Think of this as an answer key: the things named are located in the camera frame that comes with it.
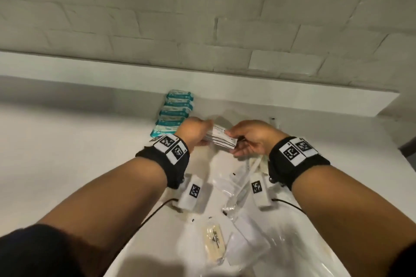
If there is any large clear plastic bag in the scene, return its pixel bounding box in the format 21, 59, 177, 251
224, 200, 352, 277

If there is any dark sleeve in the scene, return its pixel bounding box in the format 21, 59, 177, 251
0, 224, 83, 277
388, 240, 416, 277

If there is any white card in clear bag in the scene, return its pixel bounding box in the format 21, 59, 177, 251
226, 215, 271, 267

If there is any person's left forearm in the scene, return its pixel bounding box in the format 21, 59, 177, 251
36, 156, 169, 277

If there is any teal wipes packet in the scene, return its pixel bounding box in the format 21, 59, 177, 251
150, 126, 177, 140
159, 107, 190, 119
163, 98, 194, 111
166, 89, 194, 101
155, 117, 186, 129

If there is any small clear plastic bag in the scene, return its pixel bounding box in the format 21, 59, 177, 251
212, 156, 260, 217

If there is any stack of white packets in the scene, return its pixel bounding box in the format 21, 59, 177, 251
204, 124, 239, 150

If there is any person's right hand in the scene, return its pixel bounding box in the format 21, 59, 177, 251
226, 120, 290, 159

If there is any dark right sleeve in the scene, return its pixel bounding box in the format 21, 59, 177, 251
388, 240, 416, 277

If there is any white wrist camera with marker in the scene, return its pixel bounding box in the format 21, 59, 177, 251
250, 172, 274, 210
176, 174, 212, 213

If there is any person's right forearm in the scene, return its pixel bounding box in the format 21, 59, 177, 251
291, 165, 416, 277

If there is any beige item in clear bag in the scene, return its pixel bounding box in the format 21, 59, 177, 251
202, 221, 227, 265

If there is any dark left sleeve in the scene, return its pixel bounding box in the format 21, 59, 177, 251
0, 224, 83, 277

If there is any black cable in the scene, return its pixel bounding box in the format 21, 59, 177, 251
271, 198, 307, 215
138, 198, 179, 232

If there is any black wristband with marker tags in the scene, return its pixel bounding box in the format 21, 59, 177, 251
268, 137, 331, 190
135, 134, 190, 190

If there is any person's left hand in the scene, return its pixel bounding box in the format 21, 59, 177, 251
175, 117, 215, 154

